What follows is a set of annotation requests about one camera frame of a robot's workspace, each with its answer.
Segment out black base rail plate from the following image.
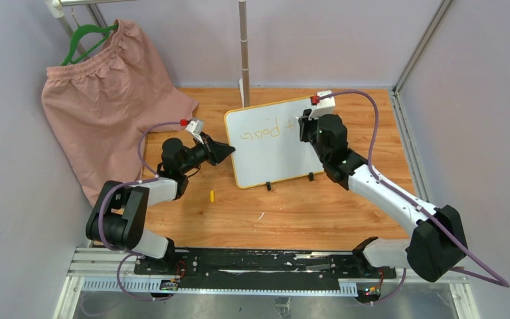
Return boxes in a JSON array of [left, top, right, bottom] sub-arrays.
[[134, 247, 396, 294]]

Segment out pink cloth shorts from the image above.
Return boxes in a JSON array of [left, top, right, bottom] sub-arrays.
[[41, 19, 198, 205]]

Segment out yellow framed whiteboard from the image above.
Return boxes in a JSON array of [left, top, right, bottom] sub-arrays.
[[224, 97, 323, 189]]

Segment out green clothes hanger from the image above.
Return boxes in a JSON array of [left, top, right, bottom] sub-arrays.
[[60, 23, 120, 67]]

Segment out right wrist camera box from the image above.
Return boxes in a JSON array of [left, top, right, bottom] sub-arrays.
[[309, 90, 335, 120]]

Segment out metal stand pole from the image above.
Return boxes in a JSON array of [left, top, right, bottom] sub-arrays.
[[238, 0, 250, 108]]

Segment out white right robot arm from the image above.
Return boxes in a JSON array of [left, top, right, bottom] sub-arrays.
[[298, 109, 467, 282]]

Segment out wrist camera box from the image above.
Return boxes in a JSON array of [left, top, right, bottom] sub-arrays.
[[309, 90, 335, 120], [180, 118, 205, 144]]

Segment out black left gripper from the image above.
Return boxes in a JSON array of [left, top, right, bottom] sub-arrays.
[[179, 133, 234, 175]]

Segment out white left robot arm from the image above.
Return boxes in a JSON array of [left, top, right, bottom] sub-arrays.
[[85, 133, 235, 274]]

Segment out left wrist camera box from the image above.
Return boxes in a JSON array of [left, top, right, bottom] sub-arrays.
[[180, 118, 205, 144]]

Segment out aluminium frame post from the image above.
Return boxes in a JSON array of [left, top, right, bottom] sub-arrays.
[[392, 0, 454, 95]]

